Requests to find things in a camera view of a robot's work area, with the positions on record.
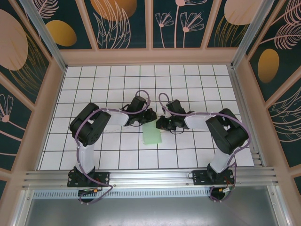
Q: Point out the wall panel large pink oval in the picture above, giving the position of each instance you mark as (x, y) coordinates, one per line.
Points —
(14, 47)

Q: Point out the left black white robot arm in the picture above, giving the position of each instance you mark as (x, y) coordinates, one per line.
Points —
(88, 153)

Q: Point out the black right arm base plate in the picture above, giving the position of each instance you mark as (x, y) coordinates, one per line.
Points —
(200, 179)

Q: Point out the light green paper sheet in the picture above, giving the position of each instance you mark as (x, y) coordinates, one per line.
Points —
(151, 134)

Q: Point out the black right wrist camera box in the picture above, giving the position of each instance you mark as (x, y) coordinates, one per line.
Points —
(176, 107)

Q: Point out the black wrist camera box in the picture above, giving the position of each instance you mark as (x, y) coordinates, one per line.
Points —
(138, 103)
(176, 107)

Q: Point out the aluminium side rail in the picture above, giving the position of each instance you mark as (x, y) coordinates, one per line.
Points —
(243, 110)

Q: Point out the grey metal sheet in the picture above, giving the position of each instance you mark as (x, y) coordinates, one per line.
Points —
(150, 212)

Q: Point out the wall panel orange oval pink leaf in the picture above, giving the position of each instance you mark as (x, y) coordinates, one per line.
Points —
(282, 47)

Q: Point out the wall panel single pink flower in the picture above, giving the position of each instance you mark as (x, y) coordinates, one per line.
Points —
(9, 131)

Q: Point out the wall panel small orange oval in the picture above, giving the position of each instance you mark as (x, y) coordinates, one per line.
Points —
(61, 33)

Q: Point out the wall panel pink oval gold lines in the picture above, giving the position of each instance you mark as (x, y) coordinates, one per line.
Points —
(230, 23)

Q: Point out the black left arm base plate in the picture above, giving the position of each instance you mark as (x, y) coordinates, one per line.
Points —
(103, 179)

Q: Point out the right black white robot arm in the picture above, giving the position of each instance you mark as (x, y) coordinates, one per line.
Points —
(219, 162)

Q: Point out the wall panel pink leaf outlines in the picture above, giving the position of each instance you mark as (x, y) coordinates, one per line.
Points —
(287, 127)

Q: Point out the long aluminium mounting rail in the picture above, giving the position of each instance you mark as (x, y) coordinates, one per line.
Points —
(150, 176)

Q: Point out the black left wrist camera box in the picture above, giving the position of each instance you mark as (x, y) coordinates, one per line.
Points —
(138, 103)

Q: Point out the aluminium corner post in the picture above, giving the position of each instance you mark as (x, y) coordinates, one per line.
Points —
(47, 40)
(249, 30)

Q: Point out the small yellow power connector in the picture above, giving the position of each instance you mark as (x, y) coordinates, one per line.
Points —
(95, 190)
(221, 190)

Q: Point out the wall panel pink flowers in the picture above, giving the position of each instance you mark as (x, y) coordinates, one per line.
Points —
(178, 23)

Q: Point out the wall panel big orange circle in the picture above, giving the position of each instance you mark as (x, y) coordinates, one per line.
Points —
(117, 23)

